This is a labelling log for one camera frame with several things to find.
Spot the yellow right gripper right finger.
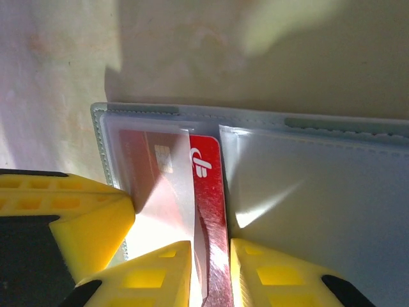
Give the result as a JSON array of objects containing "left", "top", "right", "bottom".
[{"left": 229, "top": 238, "right": 378, "bottom": 307}]

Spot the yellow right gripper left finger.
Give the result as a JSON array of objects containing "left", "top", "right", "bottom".
[{"left": 68, "top": 240, "right": 192, "bottom": 307}]

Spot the pale blue clear card holder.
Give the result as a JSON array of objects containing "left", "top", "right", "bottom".
[{"left": 90, "top": 102, "right": 409, "bottom": 307}]

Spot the red card with white logo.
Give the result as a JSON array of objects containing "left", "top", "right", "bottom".
[{"left": 118, "top": 129, "right": 236, "bottom": 307}]

